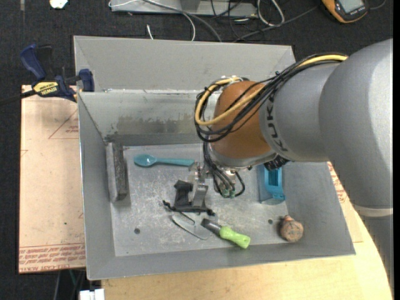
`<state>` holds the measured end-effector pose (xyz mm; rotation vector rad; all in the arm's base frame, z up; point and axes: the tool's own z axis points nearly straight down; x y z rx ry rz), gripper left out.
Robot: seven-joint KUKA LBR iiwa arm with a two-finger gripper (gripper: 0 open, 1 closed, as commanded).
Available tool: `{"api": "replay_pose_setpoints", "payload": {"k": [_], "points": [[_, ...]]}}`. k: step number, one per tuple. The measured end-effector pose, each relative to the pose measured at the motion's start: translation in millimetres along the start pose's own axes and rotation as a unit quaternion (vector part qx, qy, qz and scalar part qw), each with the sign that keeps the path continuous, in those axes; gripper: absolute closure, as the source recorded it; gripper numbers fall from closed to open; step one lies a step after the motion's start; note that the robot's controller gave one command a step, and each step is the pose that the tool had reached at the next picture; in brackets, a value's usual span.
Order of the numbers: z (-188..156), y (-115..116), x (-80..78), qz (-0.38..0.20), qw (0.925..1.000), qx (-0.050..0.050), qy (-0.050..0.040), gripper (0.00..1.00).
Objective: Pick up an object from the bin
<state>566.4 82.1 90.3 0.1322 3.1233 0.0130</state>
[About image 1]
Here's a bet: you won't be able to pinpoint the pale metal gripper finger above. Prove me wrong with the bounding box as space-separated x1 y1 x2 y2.
188 162 204 186
191 183 209 208

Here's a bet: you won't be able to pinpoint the teal plastic spoon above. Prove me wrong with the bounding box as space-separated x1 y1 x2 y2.
133 153 196 169

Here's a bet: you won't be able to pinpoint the light blue plastic box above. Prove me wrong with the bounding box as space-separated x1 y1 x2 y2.
257 163 286 204

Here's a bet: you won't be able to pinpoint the grey metal bin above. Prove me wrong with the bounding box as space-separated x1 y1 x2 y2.
73 35 356 281

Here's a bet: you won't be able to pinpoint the dark green flat block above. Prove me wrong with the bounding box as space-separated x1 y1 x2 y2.
107 141 131 202

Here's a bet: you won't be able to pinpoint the brown round toy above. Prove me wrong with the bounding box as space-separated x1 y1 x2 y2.
279 214 304 242

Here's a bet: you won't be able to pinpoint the brown cardboard board, red print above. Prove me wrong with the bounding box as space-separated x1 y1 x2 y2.
18 84 364 274

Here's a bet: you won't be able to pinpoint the clear glasses with black frame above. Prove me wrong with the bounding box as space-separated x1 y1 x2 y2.
162 179 217 241

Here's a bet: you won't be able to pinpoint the green handled tool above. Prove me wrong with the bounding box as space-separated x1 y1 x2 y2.
201 217 251 250

